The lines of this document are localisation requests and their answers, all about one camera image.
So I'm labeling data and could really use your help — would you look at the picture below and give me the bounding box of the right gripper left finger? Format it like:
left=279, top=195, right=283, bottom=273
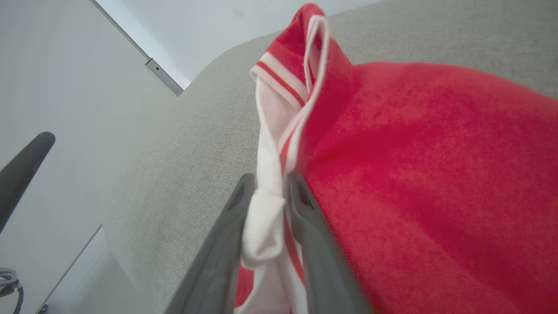
left=163, top=173, right=256, bottom=314

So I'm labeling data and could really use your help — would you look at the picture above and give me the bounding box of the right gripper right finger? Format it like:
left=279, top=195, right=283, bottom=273
left=286, top=171, right=373, bottom=314

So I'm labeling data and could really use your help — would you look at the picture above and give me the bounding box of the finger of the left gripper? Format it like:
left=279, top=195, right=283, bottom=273
left=0, top=132, right=56, bottom=235

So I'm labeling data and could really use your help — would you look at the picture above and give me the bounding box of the red white-trimmed basketball jersey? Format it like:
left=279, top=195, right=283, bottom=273
left=233, top=3, right=558, bottom=314

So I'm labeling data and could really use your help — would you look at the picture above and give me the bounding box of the grey fabric sofa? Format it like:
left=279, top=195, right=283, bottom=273
left=102, top=0, right=558, bottom=314

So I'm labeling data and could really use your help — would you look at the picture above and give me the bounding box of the grey metal frame leg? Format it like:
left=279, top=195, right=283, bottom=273
left=145, top=58, right=184, bottom=97

